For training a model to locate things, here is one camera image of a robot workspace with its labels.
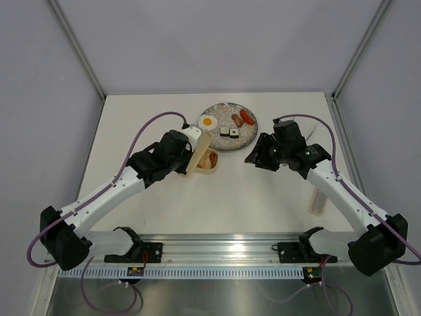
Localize right circuit board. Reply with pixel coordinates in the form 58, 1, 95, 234
302, 267, 322, 284

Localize right black camera box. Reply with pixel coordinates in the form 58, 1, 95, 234
273, 120, 305, 145

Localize white slotted cable duct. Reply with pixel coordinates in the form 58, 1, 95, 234
58, 265, 303, 280

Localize metal tongs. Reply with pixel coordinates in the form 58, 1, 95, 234
305, 122, 319, 141

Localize toy fried egg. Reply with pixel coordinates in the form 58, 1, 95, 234
197, 115, 218, 131

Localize round speckled grey plate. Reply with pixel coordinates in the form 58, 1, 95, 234
197, 102, 258, 151

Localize beige lunch box base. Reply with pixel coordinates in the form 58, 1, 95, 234
194, 149, 218, 174

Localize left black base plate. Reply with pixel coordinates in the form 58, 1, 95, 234
104, 242, 163, 263

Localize left black camera box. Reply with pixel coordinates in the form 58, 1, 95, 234
159, 125, 203, 155

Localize right side aluminium rail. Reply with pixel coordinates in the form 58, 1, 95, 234
324, 92, 367, 195

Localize left circuit board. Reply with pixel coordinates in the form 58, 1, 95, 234
127, 267, 145, 277

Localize red sausage toy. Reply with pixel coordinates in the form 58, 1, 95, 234
240, 109, 255, 125

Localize right aluminium frame post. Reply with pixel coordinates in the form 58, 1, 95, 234
331, 0, 394, 102

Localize right sushi roll piece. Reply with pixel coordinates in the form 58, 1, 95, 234
229, 128, 239, 139

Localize clear plastic tongs holder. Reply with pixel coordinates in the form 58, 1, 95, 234
308, 188, 328, 217

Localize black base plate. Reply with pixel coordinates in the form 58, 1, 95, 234
271, 242, 327, 264
104, 242, 163, 263

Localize sushi roll piece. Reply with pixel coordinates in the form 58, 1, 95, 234
229, 128, 239, 139
220, 126, 230, 137

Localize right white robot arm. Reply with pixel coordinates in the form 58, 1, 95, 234
245, 133, 408, 276

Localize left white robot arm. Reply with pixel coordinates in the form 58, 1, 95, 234
39, 142, 194, 271

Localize aluminium front rail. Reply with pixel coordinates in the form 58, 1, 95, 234
44, 234, 401, 266

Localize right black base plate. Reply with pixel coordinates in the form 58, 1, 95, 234
271, 242, 327, 264

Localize aluminium frame post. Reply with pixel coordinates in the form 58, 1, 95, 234
45, 0, 107, 103
331, 0, 394, 102

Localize beige lunch box lid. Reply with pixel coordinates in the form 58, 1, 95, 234
184, 130, 212, 177

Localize aluminium rail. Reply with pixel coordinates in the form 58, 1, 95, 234
324, 92, 367, 195
44, 234, 401, 266

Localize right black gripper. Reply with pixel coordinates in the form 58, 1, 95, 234
245, 132, 290, 172

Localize red bacon slice toy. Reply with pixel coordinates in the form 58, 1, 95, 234
209, 152, 218, 169

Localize left sushi roll piece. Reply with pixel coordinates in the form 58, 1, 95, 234
220, 126, 230, 137

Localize circuit board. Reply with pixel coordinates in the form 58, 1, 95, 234
302, 267, 322, 284
127, 267, 145, 277

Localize left aluminium frame post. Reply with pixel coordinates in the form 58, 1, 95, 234
45, 0, 107, 103

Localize black camera box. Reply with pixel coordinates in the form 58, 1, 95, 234
159, 125, 203, 155
273, 120, 305, 145

